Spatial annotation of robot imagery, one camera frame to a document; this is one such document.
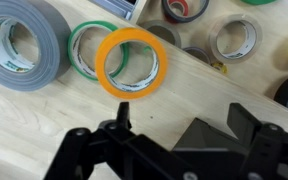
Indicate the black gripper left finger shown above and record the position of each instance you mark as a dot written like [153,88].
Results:
[123,115]

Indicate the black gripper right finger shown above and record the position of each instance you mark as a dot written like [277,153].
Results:
[242,123]

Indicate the orange masking tape roll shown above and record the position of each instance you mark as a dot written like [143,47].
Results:
[147,85]

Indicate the small yellow tape roll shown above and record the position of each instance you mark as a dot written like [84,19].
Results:
[220,67]

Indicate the clear packing tape roll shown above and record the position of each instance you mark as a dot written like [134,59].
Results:
[253,38]

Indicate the blue tape roll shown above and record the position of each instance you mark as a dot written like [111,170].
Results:
[198,53]

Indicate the green tape roll on counter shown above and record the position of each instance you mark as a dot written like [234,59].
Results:
[75,56]

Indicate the open wooden drawer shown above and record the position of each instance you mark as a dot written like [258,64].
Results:
[196,85]

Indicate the green tape roll in drawer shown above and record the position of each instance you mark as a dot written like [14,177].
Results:
[258,2]

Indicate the thin grey tape roll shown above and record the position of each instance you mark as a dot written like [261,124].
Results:
[183,19]

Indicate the small red tape roll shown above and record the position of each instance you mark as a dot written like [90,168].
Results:
[179,7]

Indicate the white cabinet drawers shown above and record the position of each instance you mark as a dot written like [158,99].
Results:
[121,8]

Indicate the grey duct tape roll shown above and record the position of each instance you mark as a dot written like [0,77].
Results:
[50,30]

